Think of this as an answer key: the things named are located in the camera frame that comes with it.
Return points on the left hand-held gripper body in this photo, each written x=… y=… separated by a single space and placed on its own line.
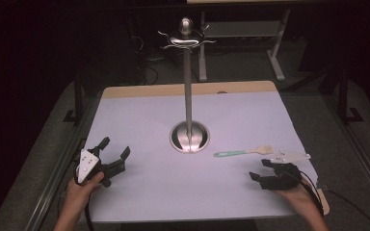
x=86 y=165

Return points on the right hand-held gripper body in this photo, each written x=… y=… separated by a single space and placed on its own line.
x=285 y=178

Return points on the person's right hand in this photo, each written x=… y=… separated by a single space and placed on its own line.
x=297 y=197

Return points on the person's left hand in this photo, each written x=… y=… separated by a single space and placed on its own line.
x=82 y=191

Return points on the black metal stand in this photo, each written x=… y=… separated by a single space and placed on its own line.
x=343 y=99
x=77 y=99

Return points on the white table cover sheet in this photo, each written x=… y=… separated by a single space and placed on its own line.
x=173 y=187

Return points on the metal utensil hanging stand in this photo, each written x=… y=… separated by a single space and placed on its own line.
x=189 y=96

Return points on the aluminium floor rail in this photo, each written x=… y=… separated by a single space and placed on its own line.
x=363 y=154
x=53 y=186

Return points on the white desk frame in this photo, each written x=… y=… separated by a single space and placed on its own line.
x=277 y=57

